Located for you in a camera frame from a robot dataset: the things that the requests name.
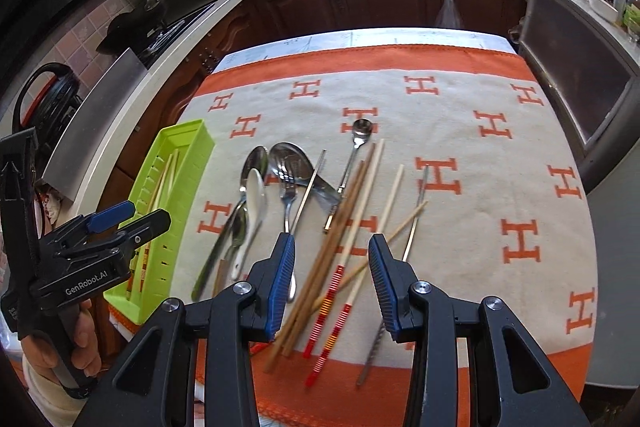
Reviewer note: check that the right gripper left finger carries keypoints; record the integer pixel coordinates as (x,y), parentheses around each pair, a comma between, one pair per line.
(152,381)

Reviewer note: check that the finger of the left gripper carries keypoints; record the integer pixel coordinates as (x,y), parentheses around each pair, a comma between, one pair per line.
(103,220)
(142,231)

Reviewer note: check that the large steel spoon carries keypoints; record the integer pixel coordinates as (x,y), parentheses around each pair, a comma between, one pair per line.
(256,159)

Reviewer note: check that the steel soup spoon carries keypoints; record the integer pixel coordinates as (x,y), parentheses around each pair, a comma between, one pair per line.
(302,169)

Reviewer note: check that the lime green plastic tray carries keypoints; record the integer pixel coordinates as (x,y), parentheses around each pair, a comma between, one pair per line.
(154,264)

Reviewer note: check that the dark wooden chopstick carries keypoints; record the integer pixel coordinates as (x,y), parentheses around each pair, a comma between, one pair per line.
(319,272)
(273,356)

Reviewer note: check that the black red pressure cooker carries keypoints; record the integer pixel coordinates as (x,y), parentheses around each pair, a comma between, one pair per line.
(53,108)

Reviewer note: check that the steel splash guard panel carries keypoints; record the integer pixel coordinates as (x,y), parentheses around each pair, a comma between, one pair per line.
(74,152)

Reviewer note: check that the white ceramic spoon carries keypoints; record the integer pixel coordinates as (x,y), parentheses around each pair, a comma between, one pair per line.
(256,205)

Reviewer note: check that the cream chopstick red pattern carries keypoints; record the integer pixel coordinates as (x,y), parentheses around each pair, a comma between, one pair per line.
(362,202)
(312,378)

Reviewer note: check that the steel fork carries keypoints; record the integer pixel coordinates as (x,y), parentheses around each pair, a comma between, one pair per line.
(287,191)

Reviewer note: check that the black wok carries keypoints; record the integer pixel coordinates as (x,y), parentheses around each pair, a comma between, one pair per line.
(138,29)

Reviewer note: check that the orange white H-pattern cloth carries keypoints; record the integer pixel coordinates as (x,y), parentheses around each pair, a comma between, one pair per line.
(507,214)

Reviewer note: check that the grey dishwasher cabinet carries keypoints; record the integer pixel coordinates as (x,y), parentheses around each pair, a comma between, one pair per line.
(590,74)

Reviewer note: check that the white plastic bag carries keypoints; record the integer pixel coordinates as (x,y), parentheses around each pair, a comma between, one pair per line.
(448,16)

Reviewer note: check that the white bowl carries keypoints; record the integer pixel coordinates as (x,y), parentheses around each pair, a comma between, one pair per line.
(604,10)

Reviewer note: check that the green label bottle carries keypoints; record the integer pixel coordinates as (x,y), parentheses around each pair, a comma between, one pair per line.
(631,20)

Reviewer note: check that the wooden-handled steel spoon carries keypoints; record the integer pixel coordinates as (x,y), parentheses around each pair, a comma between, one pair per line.
(238,234)

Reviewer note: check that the long-handled small steel spoon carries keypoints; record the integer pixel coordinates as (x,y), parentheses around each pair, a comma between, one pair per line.
(361,132)

